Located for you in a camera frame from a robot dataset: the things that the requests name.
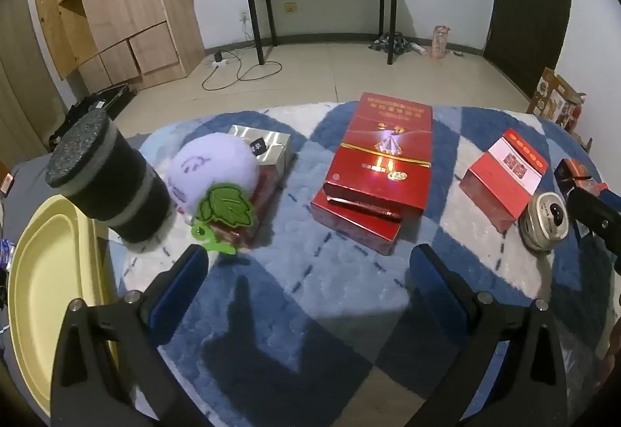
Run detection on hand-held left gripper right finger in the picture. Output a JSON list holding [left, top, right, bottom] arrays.
[[410, 243, 569, 427]]

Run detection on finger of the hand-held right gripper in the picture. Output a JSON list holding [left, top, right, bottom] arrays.
[[567, 188, 621, 259]]

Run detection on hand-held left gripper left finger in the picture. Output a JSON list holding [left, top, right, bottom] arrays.
[[51, 243, 210, 427]]

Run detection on small red black box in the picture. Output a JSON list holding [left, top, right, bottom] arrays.
[[554, 158, 610, 196]]

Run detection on small red white box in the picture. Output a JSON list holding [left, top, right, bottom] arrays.
[[458, 128, 550, 234]]

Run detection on pale yellow plastic basin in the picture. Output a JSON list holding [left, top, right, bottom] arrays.
[[7, 194, 120, 415]]

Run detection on red silver carton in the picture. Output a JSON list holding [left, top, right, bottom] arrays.
[[206, 125, 297, 249]]

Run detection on round metal tin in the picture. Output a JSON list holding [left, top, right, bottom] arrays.
[[518, 191, 569, 254]]

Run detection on green plastic clip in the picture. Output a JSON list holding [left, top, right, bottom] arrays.
[[191, 222, 238, 258]]

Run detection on flat red carton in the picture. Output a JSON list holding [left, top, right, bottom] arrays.
[[310, 187, 403, 257]]

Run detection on purple plush toy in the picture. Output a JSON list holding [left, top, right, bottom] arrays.
[[162, 133, 261, 234]]

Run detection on printed cardboard box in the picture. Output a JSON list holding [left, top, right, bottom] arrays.
[[528, 67, 588, 132]]

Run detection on blue white checked blanket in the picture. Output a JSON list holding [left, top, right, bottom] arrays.
[[109, 101, 621, 427]]

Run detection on black case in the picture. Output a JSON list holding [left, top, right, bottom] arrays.
[[49, 84, 137, 152]]

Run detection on pink packet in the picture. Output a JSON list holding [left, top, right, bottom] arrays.
[[431, 24, 450, 60]]

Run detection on dark clothes pile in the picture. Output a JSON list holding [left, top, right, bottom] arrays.
[[369, 32, 414, 56]]

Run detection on black power cable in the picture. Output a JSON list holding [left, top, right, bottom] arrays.
[[201, 46, 283, 92]]

